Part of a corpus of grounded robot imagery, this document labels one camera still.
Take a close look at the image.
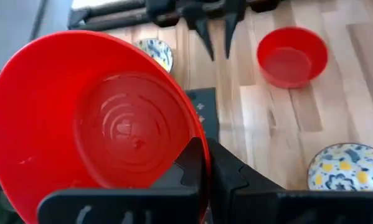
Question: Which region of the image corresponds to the black perforated metal stand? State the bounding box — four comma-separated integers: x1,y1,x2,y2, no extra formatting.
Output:
184,87,220,142

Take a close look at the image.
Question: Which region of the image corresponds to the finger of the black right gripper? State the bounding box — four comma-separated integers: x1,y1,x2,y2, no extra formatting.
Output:
184,16,215,62
224,12,247,60

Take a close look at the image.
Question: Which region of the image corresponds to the large yellow blue patterned bowl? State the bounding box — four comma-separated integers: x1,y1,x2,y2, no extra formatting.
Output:
307,142,373,191

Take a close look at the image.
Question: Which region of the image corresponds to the small yellow blue patterned bowl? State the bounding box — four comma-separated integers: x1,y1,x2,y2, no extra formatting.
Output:
133,37,174,73

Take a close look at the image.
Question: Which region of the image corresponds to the black aluminium table frame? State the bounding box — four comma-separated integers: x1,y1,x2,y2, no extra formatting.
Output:
67,0,149,31

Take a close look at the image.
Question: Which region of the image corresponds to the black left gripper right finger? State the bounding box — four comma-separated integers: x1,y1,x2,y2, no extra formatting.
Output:
207,138,373,224

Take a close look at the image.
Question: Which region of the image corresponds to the red plastic bowl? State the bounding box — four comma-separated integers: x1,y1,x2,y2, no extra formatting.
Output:
256,26,329,90
0,30,211,224

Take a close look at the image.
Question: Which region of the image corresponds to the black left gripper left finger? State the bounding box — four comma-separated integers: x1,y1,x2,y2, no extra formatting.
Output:
37,136,206,224

